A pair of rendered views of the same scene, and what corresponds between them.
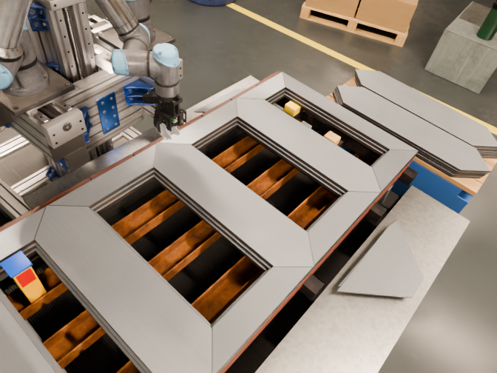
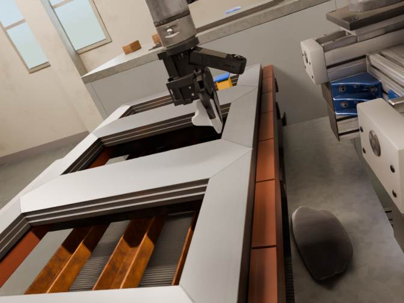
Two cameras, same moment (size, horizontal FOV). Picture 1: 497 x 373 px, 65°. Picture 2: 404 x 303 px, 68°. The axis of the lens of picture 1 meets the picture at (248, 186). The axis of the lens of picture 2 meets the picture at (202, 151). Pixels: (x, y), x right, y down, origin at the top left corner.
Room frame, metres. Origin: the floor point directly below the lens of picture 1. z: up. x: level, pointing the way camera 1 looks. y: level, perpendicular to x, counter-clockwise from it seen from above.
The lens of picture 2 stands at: (1.63, 0.13, 1.19)
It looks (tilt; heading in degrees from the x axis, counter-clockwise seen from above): 25 degrees down; 167
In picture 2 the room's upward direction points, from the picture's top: 22 degrees counter-clockwise
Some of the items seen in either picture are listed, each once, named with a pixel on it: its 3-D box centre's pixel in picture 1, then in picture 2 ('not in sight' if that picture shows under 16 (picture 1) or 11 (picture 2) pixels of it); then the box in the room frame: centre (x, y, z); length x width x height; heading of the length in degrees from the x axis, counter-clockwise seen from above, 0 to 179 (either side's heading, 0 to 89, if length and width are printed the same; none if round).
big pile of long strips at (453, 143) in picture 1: (413, 119); not in sight; (1.56, -0.71, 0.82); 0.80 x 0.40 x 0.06; 56
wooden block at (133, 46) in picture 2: not in sight; (131, 47); (-0.41, 0.41, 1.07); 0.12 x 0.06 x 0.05; 140
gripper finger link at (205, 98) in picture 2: not in sight; (206, 98); (1.04, 0.31, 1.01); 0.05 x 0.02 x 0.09; 146
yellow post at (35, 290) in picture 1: (28, 282); (229, 100); (0.46, 0.59, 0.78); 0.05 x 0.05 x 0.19; 56
